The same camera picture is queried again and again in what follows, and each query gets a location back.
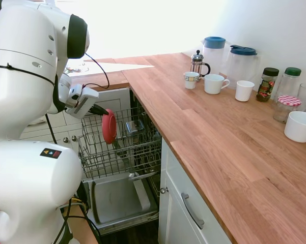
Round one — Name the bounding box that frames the steel dishwasher door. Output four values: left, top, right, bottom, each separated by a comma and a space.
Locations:
81, 172, 160, 236

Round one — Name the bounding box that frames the white ceramic mug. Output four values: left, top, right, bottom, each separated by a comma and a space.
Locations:
204, 74, 231, 95

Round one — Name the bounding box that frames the clear bottle green lid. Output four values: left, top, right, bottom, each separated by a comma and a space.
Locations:
275, 67, 302, 103

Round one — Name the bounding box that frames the metal drawer bar handle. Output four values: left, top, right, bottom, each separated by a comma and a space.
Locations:
181, 192, 205, 230

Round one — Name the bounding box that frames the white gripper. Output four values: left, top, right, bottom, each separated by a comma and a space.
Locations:
65, 87, 109, 120

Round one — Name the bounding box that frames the clear pitcher light blue lid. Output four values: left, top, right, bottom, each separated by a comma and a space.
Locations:
201, 36, 228, 75

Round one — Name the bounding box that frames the small patterned paper cup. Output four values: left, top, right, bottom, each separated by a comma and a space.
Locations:
183, 71, 200, 90

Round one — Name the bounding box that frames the coffee jar black lid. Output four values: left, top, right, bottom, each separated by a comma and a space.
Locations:
256, 67, 280, 103

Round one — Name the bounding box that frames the dishwasher tub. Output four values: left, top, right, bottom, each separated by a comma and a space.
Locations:
128, 87, 163, 199

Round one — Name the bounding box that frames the glass jar red checkered lid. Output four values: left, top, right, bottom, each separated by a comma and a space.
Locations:
272, 95, 302, 124

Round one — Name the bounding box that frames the white round bowl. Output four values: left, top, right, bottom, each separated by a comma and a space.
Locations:
284, 110, 306, 143

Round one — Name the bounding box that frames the clear pitcher dark blue lid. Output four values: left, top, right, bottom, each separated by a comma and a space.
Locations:
225, 44, 260, 90

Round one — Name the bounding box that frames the glass steel French press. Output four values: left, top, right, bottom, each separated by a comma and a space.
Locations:
190, 49, 211, 83

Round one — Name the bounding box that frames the grey wire dishwasher rack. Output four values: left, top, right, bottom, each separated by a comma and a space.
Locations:
78, 106, 163, 182

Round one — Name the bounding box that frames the yellow cable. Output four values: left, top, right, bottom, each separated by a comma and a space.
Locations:
70, 197, 89, 212

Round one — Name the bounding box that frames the thin black camera cable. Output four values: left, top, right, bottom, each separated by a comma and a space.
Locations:
83, 51, 110, 90

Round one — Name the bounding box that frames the white cabinet drawer with handle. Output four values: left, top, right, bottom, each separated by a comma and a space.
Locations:
157, 137, 233, 244

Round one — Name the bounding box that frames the white corner cabinet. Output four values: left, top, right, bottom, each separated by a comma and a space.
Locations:
19, 87, 131, 148

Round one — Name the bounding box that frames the red plastic plate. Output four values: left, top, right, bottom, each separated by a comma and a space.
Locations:
101, 108, 117, 144

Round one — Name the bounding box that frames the white plain cup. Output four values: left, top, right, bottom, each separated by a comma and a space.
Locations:
235, 80, 256, 103

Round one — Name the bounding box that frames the clear glass food container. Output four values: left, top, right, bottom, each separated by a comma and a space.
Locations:
125, 118, 145, 135

